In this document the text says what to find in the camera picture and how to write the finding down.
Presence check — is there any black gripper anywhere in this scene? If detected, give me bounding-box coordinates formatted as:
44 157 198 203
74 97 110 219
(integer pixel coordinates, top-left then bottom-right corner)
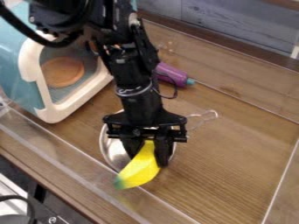
103 81 187 167

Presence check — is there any yellow toy banana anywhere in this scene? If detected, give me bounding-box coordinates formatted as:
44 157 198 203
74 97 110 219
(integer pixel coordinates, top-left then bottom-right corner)
114 140 160 189

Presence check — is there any silver metal pot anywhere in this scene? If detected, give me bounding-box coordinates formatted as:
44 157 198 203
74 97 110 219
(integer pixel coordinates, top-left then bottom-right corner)
98 109 220 173

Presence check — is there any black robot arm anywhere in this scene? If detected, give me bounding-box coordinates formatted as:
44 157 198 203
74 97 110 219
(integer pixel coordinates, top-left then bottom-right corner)
0 0 187 167

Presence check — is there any purple toy eggplant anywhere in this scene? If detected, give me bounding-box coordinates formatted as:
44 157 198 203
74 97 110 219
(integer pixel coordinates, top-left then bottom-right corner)
154 62 195 88

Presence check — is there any clear acrylic front barrier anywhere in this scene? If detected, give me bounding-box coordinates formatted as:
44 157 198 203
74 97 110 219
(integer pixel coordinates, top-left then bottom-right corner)
0 102 200 224

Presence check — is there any clear acrylic barrier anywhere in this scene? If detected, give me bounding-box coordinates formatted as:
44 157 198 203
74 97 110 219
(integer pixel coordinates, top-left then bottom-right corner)
0 102 200 224
261 142 299 224

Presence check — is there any orange microwave turntable plate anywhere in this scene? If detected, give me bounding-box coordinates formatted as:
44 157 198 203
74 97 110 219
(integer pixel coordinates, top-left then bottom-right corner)
42 57 84 88

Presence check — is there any blue white toy microwave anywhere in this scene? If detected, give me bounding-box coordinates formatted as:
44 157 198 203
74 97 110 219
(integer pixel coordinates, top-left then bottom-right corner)
0 0 114 123

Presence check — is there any clear acrylic right barrier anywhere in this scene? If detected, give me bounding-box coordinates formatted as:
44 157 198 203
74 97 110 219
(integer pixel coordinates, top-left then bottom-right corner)
261 142 299 224

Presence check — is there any black cable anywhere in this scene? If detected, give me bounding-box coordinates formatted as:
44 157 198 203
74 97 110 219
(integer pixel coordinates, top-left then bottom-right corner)
0 195 36 224

